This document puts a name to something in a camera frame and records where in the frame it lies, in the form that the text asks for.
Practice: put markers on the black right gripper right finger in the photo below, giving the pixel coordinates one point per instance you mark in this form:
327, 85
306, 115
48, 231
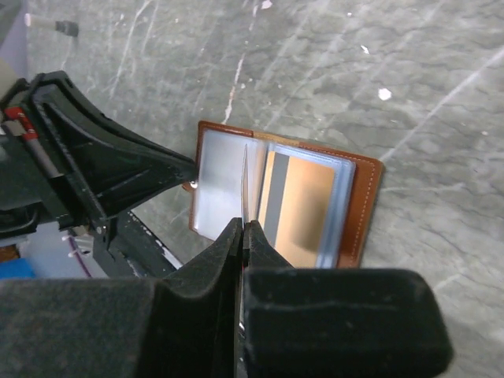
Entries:
337, 322

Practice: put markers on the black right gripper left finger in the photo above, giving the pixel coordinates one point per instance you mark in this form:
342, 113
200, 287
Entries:
185, 325

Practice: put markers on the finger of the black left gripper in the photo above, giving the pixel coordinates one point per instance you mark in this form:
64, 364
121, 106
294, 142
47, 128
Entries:
105, 167

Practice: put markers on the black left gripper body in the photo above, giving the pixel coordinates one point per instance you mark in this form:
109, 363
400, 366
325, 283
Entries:
31, 191

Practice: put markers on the gold card with stripe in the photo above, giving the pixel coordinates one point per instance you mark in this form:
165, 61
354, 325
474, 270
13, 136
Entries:
294, 203

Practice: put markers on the brown leather card holder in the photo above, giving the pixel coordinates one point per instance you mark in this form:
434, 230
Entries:
216, 193

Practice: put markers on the black VIP card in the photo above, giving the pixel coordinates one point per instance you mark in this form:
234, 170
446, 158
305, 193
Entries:
244, 188

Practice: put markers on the blue plastic box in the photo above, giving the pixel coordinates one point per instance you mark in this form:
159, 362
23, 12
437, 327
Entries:
16, 269

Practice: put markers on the small dark screw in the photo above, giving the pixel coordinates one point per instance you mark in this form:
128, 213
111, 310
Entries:
65, 27

